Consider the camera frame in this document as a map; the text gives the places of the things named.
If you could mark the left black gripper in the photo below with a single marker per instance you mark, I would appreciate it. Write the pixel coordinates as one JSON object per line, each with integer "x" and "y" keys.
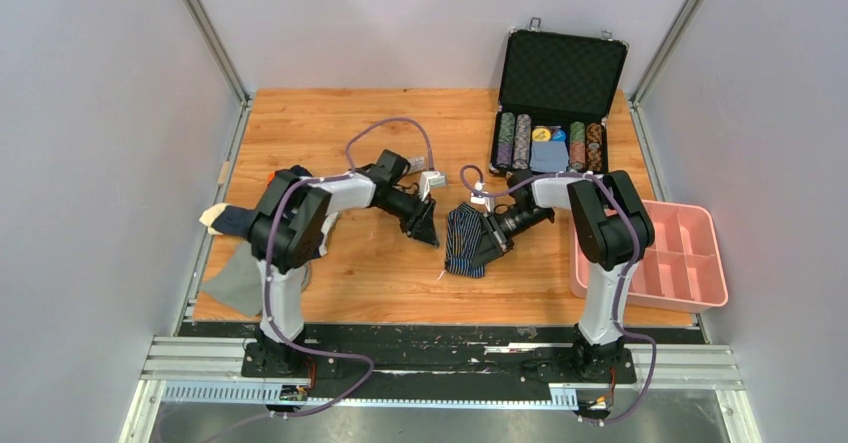
{"x": 421, "y": 224}

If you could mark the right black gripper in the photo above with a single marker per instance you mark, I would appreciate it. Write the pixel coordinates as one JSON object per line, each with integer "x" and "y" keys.
{"x": 493, "y": 242}

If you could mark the navy striped underwear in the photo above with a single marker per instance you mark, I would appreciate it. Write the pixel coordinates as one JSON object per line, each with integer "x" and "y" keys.
{"x": 464, "y": 234}

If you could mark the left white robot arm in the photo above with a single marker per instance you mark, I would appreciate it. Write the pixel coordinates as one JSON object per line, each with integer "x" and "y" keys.
{"x": 281, "y": 318}

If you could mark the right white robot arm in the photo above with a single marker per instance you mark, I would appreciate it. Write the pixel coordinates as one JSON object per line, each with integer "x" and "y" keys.
{"x": 613, "y": 229}

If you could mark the glittery silver microphone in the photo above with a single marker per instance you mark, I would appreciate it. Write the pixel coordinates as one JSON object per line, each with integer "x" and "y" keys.
{"x": 417, "y": 165}

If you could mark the blue playing card deck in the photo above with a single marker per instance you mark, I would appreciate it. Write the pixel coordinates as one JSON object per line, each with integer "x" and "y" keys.
{"x": 549, "y": 157}

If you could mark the yellow dealer button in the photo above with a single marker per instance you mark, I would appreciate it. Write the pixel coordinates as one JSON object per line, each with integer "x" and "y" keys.
{"x": 541, "y": 134}

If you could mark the grey poker chip stack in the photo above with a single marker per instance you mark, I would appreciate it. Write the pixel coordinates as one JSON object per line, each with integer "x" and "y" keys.
{"x": 522, "y": 141}

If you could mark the purple poker chip stack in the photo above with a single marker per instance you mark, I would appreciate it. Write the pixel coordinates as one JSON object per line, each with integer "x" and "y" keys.
{"x": 505, "y": 139}

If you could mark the blue dealer button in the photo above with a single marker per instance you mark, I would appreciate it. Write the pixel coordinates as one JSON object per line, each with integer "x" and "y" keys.
{"x": 559, "y": 135}

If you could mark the green poker chip stack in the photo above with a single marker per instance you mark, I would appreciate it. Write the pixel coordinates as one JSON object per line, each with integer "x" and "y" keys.
{"x": 577, "y": 146}

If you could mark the brown poker chip stack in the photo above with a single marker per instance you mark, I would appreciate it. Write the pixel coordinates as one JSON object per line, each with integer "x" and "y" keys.
{"x": 594, "y": 150}

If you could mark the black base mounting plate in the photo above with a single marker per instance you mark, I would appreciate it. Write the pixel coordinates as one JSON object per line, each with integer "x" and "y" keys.
{"x": 426, "y": 362}

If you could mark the black poker chip case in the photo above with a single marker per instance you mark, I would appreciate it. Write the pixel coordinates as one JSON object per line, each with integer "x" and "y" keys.
{"x": 558, "y": 79}

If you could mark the grey cloth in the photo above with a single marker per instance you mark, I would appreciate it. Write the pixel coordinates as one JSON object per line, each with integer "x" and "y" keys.
{"x": 239, "y": 284}

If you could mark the pink compartment tray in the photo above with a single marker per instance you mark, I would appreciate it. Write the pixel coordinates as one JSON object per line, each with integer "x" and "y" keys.
{"x": 682, "y": 271}

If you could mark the navy white orange garment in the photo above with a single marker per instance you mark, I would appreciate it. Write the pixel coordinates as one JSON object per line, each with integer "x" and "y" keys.
{"x": 232, "y": 218}

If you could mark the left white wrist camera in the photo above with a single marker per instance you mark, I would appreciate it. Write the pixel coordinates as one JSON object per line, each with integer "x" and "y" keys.
{"x": 429, "y": 180}

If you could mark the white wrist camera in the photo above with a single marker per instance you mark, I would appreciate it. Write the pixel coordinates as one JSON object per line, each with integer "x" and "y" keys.
{"x": 429, "y": 180}
{"x": 478, "y": 197}

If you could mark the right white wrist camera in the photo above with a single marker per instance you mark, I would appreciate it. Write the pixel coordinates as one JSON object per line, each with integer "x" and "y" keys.
{"x": 478, "y": 197}

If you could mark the aluminium frame rail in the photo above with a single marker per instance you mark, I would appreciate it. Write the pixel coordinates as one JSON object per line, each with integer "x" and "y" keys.
{"x": 187, "y": 369}

